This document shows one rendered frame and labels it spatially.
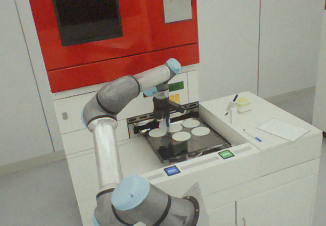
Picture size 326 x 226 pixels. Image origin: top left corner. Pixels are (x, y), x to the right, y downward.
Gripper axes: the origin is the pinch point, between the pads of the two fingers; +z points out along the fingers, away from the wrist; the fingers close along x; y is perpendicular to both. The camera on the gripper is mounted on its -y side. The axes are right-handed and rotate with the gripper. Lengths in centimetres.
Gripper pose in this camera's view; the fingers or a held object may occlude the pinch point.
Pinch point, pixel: (169, 130)
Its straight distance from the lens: 188.7
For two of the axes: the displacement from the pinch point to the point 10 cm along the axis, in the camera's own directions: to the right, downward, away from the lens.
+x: -1.0, 4.3, -9.0
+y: -9.9, 0.4, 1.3
